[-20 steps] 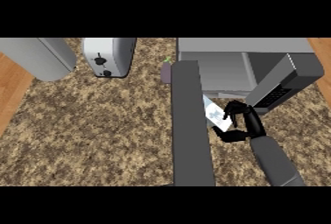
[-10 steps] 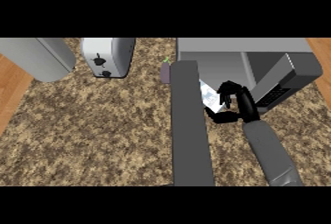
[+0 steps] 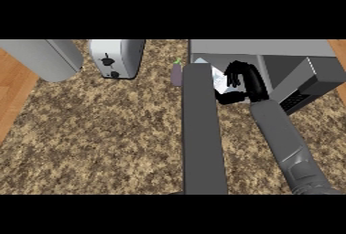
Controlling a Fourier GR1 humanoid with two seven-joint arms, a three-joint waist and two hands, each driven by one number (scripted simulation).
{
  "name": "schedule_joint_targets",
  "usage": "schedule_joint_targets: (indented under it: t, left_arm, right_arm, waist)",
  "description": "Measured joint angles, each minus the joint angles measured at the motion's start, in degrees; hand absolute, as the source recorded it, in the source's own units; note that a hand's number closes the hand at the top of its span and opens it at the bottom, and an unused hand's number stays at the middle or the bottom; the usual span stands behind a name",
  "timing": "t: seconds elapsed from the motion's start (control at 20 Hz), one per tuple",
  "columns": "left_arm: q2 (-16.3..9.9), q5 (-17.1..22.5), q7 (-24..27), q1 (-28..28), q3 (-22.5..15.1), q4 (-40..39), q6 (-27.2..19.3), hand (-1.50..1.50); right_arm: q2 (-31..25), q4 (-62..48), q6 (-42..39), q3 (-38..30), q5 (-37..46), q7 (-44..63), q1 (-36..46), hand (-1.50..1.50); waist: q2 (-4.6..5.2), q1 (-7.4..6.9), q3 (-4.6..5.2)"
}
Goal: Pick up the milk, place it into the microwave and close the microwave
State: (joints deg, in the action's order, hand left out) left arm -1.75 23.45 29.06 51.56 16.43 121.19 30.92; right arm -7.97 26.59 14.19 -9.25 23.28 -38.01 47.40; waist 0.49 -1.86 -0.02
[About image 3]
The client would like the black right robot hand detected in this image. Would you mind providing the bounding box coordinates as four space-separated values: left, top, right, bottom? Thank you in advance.
213 60 271 105

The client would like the white milk carton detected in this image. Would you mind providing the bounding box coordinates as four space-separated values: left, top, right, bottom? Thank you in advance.
210 67 247 95

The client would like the grey microwave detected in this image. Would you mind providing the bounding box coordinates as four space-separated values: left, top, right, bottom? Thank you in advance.
188 39 346 116

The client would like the dark grey microwave door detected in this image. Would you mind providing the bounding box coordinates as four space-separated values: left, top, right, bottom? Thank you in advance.
181 63 230 196

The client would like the purple eggplant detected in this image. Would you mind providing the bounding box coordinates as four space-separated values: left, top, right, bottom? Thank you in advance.
170 58 184 87

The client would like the silver toaster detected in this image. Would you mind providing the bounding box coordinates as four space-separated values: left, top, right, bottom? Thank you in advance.
88 39 148 80

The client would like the grey rounded appliance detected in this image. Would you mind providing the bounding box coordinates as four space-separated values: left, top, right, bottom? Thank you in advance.
0 39 86 83

